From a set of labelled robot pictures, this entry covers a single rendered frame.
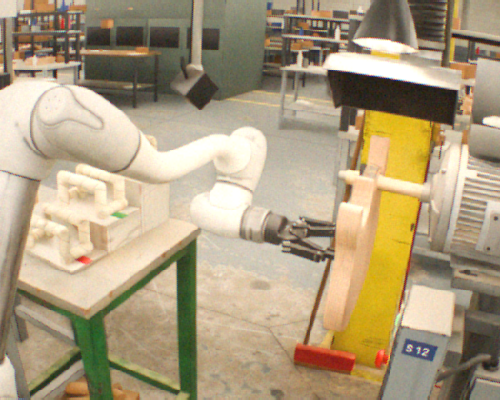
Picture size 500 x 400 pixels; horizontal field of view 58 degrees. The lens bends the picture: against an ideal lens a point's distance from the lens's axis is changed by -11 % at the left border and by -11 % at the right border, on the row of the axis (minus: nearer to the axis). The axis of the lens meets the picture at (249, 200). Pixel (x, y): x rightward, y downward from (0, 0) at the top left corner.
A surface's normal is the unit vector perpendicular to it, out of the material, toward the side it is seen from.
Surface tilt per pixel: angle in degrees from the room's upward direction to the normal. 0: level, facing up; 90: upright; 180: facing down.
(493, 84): 90
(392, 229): 90
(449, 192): 70
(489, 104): 90
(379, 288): 90
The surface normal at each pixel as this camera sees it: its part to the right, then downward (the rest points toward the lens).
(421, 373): -0.40, 0.31
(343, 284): -0.36, 0.03
